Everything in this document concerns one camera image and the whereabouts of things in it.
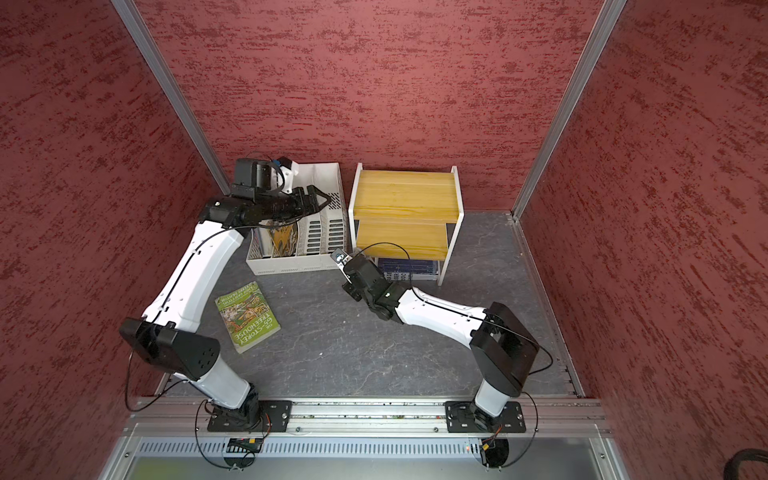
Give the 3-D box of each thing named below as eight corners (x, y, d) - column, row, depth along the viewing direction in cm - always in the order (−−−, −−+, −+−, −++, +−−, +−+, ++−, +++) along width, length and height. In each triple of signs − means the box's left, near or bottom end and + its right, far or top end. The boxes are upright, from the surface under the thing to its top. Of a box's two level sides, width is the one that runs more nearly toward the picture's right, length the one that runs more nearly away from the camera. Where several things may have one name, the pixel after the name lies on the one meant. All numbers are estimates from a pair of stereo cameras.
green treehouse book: (241, 353, 86) (236, 349, 84) (219, 303, 96) (214, 299, 94) (282, 327, 91) (279, 322, 89) (257, 282, 101) (254, 277, 99)
